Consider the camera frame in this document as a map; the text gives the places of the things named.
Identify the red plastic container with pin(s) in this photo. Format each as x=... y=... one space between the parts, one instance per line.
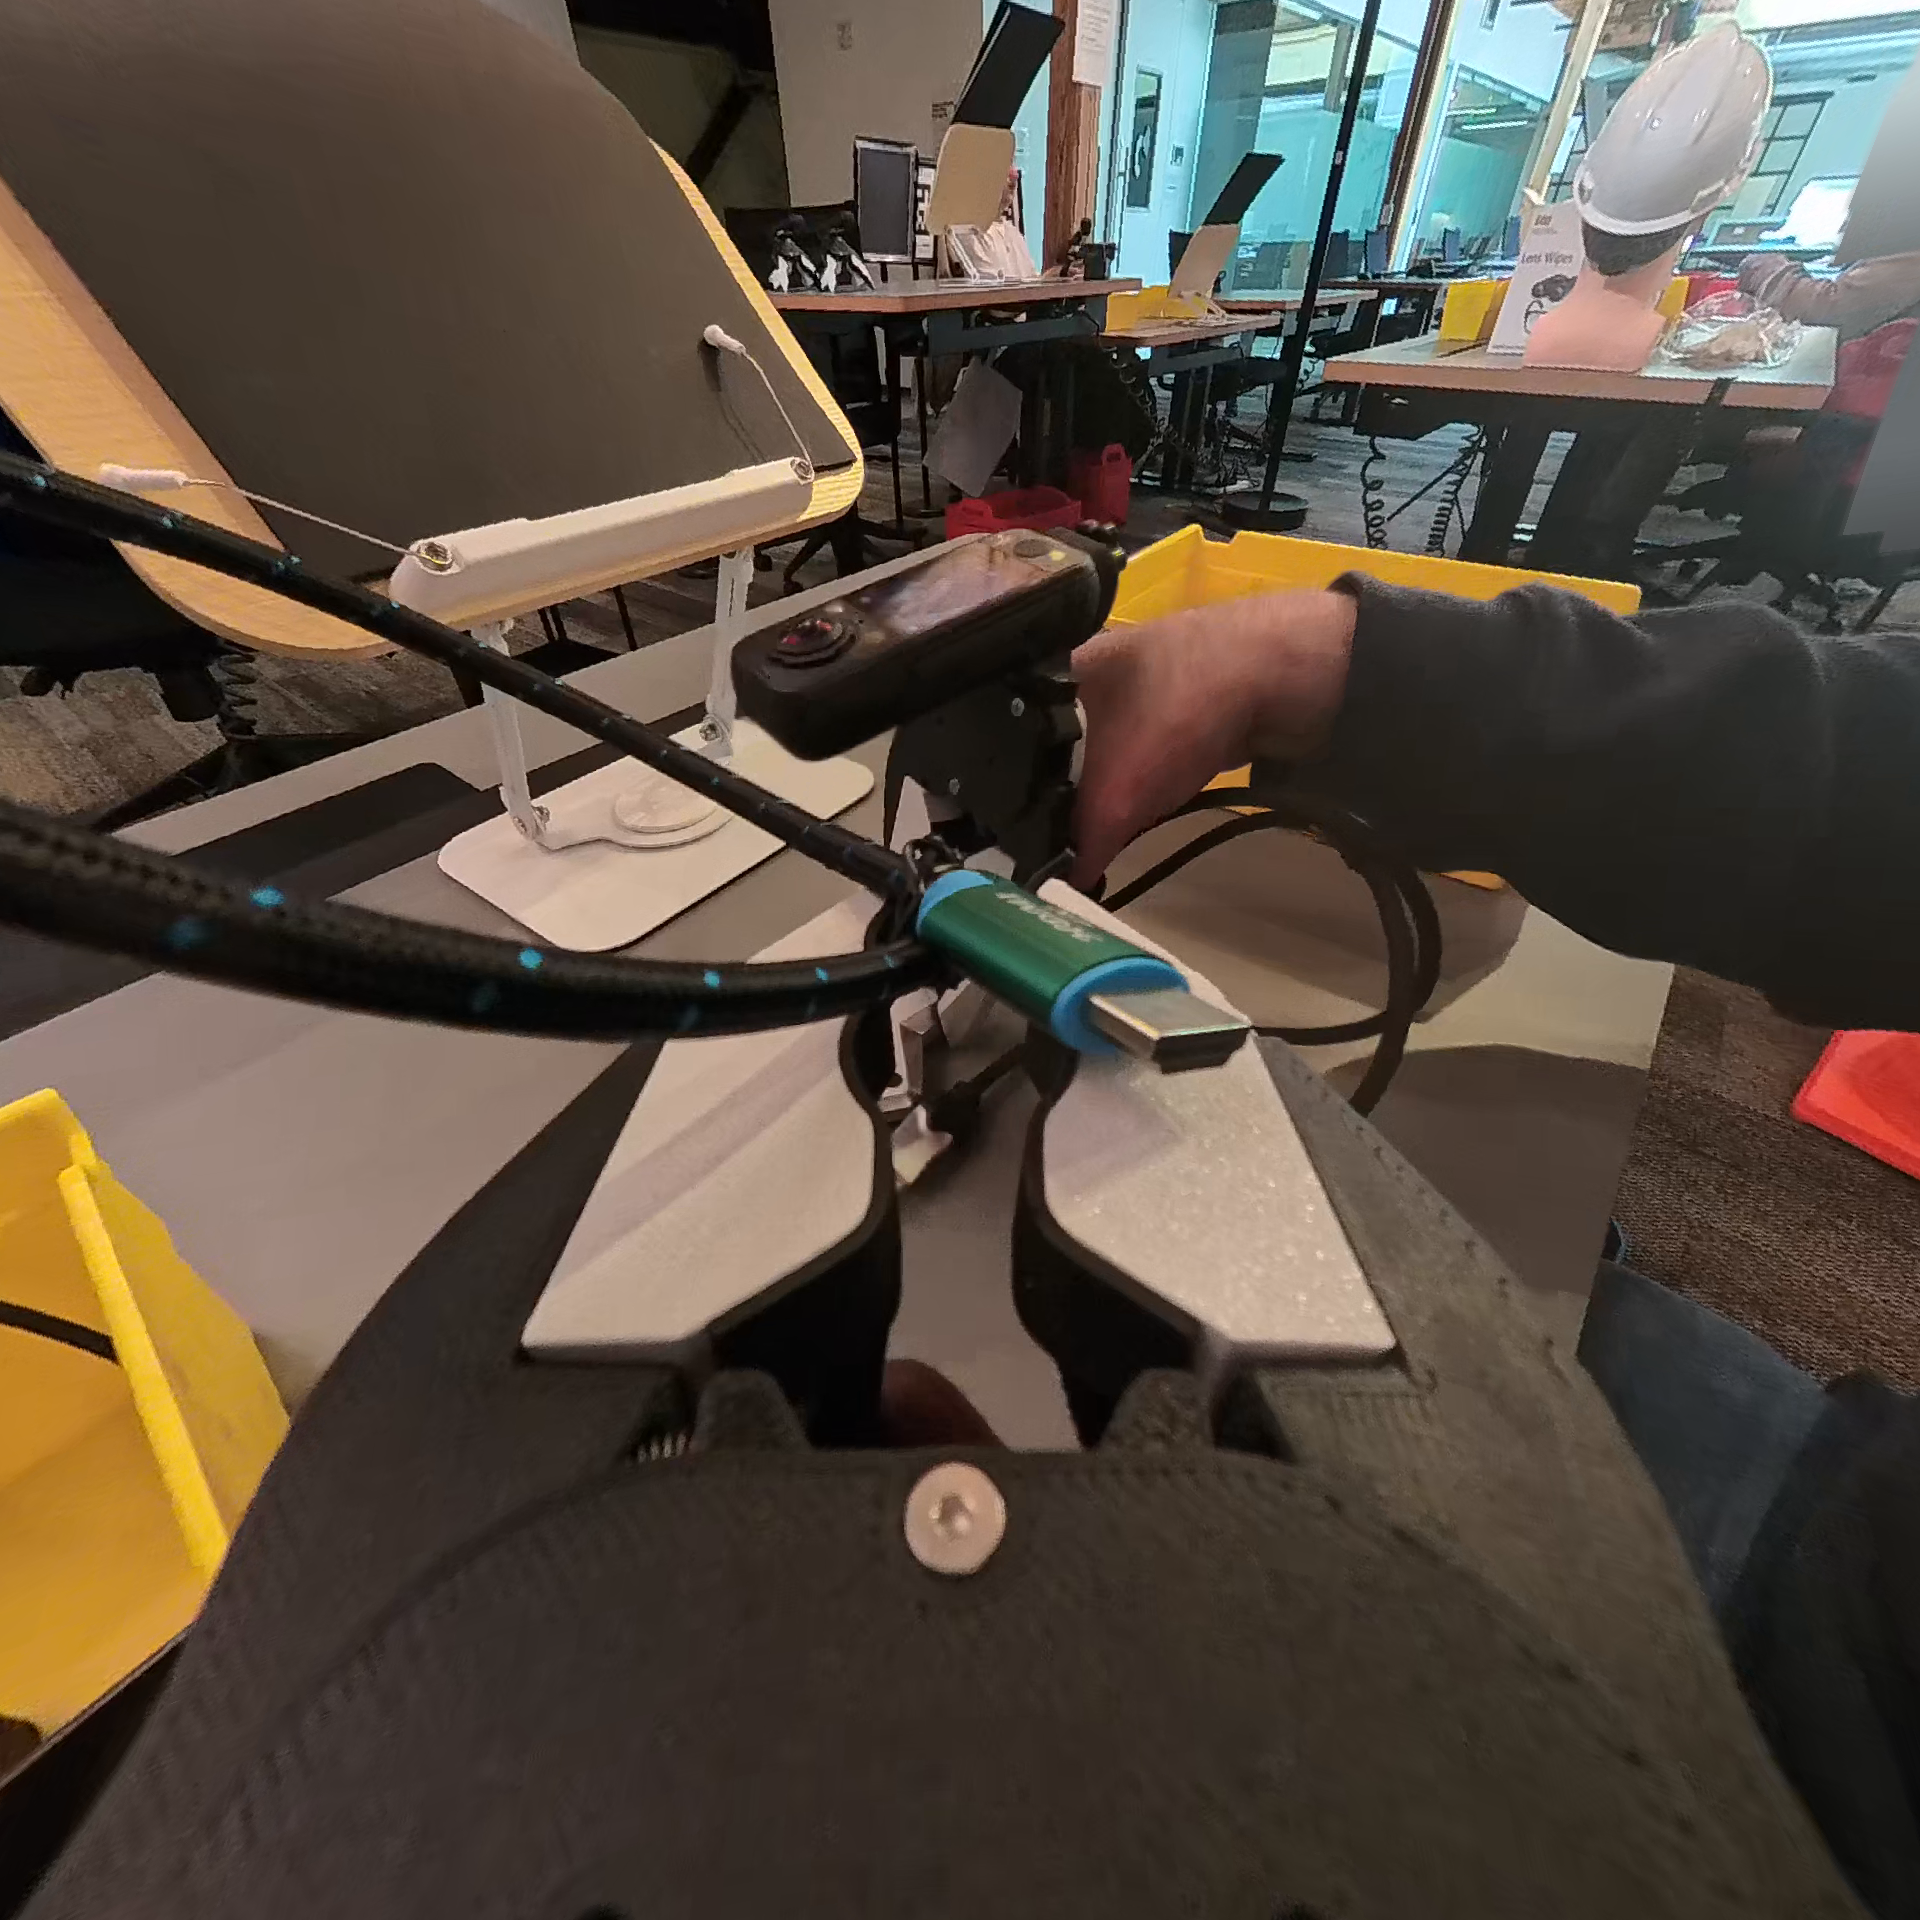
x=1103 y=481

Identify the wooden book stand white base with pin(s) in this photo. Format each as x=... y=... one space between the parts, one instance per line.
x=377 y=223

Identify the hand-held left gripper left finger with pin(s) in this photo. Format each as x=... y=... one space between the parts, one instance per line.
x=703 y=1199

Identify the person's right forearm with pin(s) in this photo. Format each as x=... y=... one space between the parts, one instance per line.
x=1648 y=782

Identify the yellow plastic bin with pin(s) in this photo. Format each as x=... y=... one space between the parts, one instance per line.
x=1199 y=563
x=92 y=1533

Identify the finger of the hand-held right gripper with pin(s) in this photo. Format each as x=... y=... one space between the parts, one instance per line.
x=917 y=1096

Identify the white helmet on mannequin head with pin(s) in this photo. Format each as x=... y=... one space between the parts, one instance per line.
x=1681 y=136

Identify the wood-top background desk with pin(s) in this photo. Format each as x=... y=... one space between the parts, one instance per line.
x=963 y=293
x=1424 y=369

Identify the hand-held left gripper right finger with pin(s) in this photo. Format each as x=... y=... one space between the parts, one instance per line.
x=1215 y=1217

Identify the clear plastic bag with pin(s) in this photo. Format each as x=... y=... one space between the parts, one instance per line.
x=1726 y=331

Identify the black computer monitor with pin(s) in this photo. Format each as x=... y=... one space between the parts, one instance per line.
x=885 y=206

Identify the background board stand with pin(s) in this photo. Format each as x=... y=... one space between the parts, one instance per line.
x=977 y=167

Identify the red floor bin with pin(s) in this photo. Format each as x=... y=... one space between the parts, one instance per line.
x=1013 y=512

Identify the person's dark hoodie torso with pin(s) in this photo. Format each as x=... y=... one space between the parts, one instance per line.
x=1845 y=1648

